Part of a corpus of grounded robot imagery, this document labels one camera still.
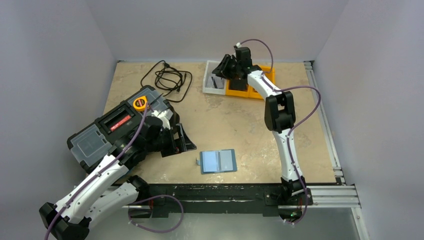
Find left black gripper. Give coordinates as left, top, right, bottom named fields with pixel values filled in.
left=145, top=123, right=196, bottom=157

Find blue card holder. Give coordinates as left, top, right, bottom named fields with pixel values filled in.
left=195, top=149, right=238, bottom=175

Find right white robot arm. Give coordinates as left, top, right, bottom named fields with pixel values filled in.
left=212, top=46, right=307, bottom=204

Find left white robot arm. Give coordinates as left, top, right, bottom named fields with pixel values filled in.
left=39, top=114, right=195, bottom=240

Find white cards in bin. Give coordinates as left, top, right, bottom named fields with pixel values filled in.
left=206, top=74, right=225, bottom=89

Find black cards in bin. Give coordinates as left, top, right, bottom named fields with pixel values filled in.
left=229, top=78, right=249, bottom=92

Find white plastic bin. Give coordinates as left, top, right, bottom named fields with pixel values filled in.
left=202, top=60, right=227, bottom=96

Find left yellow plastic bin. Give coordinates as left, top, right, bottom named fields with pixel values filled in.
left=223, top=62, right=253, bottom=94

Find yellow plastic bin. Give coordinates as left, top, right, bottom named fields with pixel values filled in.
left=223, top=62, right=253, bottom=94
left=247, top=65, right=279, bottom=100

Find right yellow plastic bin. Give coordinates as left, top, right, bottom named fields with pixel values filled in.
left=247, top=65, right=279, bottom=100

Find yellow tape measure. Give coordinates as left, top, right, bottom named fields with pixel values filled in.
left=132, top=95, right=150, bottom=112

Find black tool box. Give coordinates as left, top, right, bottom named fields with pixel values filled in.
left=67, top=85, right=180, bottom=174

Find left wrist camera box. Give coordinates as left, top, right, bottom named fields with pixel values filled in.
left=151, top=109, right=174, bottom=130

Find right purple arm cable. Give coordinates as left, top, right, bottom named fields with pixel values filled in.
left=236, top=39, right=322, bottom=226

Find black coiled cable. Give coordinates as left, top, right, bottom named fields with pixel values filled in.
left=140, top=60, right=193, bottom=104

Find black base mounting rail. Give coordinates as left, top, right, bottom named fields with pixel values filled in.
left=128, top=183, right=314, bottom=220

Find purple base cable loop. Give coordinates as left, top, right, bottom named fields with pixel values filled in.
left=127, top=194, right=184, bottom=233

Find aluminium frame rail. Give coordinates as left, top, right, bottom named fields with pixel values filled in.
left=303, top=61, right=346, bottom=185

